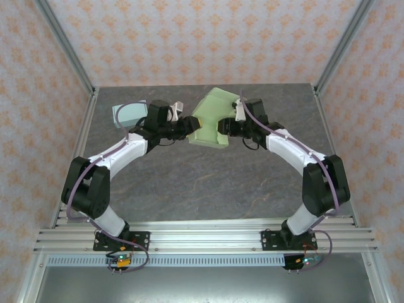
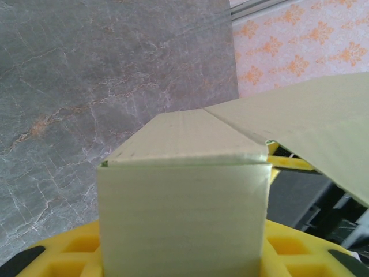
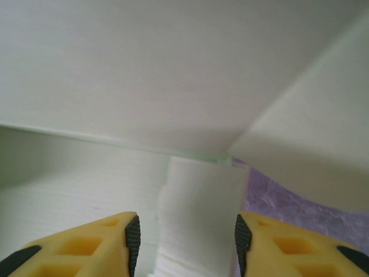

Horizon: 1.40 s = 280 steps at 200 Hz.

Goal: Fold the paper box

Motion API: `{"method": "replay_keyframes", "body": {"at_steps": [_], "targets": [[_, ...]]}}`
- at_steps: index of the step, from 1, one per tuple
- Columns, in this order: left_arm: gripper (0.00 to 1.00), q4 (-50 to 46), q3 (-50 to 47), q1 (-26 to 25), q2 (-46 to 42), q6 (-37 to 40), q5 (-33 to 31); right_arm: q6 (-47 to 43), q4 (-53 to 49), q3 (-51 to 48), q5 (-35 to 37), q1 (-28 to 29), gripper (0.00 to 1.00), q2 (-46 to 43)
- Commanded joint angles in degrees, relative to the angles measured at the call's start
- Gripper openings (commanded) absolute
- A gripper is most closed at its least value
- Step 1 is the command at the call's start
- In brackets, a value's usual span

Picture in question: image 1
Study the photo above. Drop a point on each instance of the pale green paper box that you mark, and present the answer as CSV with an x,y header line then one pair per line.
x,y
208,126

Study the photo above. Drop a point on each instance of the light blue paper box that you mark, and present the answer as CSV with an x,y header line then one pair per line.
x,y
129,115

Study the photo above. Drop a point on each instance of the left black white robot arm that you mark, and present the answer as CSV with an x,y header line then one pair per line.
x,y
91,189

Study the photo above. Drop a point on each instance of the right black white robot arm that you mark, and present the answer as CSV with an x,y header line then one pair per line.
x,y
322,189

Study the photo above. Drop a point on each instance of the grey metal panel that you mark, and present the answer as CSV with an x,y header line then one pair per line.
x,y
205,284

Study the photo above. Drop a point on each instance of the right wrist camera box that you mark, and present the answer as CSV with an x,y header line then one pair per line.
x,y
240,110

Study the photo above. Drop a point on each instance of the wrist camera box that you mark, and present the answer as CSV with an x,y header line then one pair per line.
x,y
240,110
176,109

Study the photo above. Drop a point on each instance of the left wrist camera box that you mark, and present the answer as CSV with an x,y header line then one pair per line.
x,y
176,109

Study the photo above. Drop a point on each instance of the aluminium table side rail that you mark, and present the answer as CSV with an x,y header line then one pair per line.
x,y
326,126
88,110

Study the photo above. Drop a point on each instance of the aluminium mounting rail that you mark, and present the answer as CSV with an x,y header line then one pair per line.
x,y
205,236

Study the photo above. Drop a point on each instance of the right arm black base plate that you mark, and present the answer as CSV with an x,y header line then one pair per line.
x,y
268,240

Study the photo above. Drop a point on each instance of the aluminium frame post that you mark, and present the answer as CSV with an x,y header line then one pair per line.
x,y
343,44
67,44

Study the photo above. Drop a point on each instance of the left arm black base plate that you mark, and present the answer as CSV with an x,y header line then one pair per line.
x,y
142,240

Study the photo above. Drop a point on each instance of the aluminium frame leg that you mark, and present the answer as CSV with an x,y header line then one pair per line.
x,y
375,281
31,281

